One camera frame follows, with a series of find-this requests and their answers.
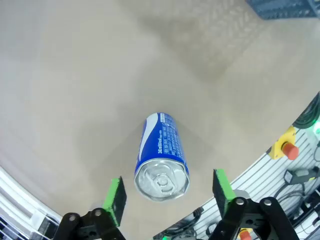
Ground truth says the coiled black cable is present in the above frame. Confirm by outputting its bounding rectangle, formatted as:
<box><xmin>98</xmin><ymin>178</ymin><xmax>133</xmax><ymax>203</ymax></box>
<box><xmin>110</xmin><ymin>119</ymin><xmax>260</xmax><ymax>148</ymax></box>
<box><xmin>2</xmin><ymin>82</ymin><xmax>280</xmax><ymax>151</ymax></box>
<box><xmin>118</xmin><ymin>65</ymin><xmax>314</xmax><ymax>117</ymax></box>
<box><xmin>293</xmin><ymin>92</ymin><xmax>320</xmax><ymax>130</ymax></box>

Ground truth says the yellow emergency stop button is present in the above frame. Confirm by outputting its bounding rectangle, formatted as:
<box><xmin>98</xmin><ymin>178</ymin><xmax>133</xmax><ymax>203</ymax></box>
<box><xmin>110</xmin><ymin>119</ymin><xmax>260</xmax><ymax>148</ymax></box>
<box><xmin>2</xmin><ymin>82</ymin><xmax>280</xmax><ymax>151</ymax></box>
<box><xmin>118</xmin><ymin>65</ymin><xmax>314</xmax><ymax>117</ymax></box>
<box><xmin>268</xmin><ymin>126</ymin><xmax>301</xmax><ymax>161</ymax></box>
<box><xmin>237</xmin><ymin>227</ymin><xmax>253</xmax><ymax>240</ymax></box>

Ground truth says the white can dispenser rack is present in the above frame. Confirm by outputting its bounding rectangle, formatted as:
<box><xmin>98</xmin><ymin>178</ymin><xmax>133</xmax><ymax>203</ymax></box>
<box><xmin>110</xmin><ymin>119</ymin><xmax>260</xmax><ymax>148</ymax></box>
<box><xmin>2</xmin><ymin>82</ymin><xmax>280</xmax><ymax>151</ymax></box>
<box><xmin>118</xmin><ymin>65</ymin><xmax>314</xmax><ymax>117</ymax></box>
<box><xmin>0</xmin><ymin>166</ymin><xmax>63</xmax><ymax>240</ymax></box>

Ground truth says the grey woven plastic basket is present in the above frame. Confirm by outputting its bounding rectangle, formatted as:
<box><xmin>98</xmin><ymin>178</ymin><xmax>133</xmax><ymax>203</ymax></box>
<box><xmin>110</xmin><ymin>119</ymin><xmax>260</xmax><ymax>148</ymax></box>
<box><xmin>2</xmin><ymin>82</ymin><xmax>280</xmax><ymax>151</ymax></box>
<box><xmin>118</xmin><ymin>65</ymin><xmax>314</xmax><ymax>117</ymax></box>
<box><xmin>246</xmin><ymin>0</ymin><xmax>320</xmax><ymax>21</ymax></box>

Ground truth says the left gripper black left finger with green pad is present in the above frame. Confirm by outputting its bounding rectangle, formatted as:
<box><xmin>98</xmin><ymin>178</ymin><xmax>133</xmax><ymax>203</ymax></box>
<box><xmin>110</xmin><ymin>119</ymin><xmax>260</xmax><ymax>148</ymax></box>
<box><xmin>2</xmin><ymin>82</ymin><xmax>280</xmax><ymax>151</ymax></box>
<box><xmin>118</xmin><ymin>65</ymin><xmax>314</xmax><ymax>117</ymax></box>
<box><xmin>53</xmin><ymin>176</ymin><xmax>128</xmax><ymax>240</ymax></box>

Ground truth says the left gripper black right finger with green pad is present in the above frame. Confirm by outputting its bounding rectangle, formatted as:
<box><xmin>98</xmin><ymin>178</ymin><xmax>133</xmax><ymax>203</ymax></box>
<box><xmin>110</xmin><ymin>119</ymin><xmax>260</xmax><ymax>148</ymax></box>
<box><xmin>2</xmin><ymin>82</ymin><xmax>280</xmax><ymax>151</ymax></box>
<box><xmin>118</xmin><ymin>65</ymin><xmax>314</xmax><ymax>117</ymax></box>
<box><xmin>207</xmin><ymin>168</ymin><xmax>300</xmax><ymax>240</ymax></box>

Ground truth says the black power adapter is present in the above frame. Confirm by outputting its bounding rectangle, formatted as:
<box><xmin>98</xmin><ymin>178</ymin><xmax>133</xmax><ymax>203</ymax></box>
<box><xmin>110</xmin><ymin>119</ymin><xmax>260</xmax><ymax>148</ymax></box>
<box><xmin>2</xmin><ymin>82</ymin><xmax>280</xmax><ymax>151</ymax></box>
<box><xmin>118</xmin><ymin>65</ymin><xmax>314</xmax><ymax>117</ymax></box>
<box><xmin>283</xmin><ymin>168</ymin><xmax>311</xmax><ymax>186</ymax></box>

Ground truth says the blue Pepsi can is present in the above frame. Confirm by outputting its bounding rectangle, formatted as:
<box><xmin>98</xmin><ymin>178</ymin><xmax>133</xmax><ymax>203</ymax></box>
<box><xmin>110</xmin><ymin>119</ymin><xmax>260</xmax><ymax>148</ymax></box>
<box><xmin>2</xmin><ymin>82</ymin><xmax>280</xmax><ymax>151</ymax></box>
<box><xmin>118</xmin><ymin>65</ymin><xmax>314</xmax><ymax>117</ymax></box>
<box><xmin>133</xmin><ymin>111</ymin><xmax>190</xmax><ymax>203</ymax></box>

